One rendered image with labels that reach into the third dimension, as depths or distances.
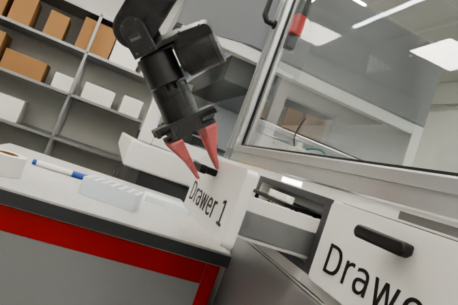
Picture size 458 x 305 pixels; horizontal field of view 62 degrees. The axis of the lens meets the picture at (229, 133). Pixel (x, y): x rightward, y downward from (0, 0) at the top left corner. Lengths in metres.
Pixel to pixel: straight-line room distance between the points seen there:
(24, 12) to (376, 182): 4.18
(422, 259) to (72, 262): 0.59
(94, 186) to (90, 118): 3.92
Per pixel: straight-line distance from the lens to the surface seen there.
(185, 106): 0.58
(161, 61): 0.58
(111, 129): 4.79
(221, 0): 1.56
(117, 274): 0.79
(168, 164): 1.45
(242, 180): 0.53
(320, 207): 0.90
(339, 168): 0.59
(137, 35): 0.56
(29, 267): 0.80
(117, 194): 0.87
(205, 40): 0.57
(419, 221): 0.46
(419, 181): 0.47
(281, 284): 0.65
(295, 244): 0.59
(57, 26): 4.47
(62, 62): 4.84
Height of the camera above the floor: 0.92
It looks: 5 degrees up
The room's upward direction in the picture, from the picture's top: 20 degrees clockwise
